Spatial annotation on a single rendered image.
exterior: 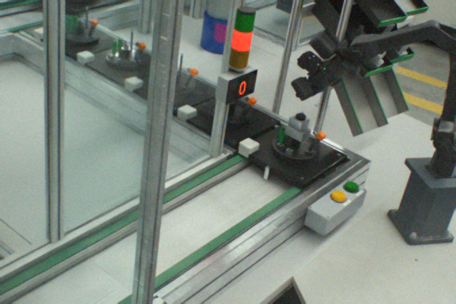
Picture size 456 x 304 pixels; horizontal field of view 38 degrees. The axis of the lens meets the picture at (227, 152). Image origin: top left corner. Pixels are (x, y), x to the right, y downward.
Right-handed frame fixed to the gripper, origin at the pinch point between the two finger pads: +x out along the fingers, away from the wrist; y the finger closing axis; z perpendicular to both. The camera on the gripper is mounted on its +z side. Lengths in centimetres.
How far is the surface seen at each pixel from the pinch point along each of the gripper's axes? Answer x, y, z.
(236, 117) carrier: 27.5, 0.8, 5.6
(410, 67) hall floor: 148, -326, 0
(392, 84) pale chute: 4.1, -48.6, -10.8
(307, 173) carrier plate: 9.8, 6.4, -20.7
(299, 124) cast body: 6.4, 2.2, -7.4
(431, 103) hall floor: 124, -279, -31
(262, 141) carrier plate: 21.5, 3.1, -5.5
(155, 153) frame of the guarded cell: -32, 84, -3
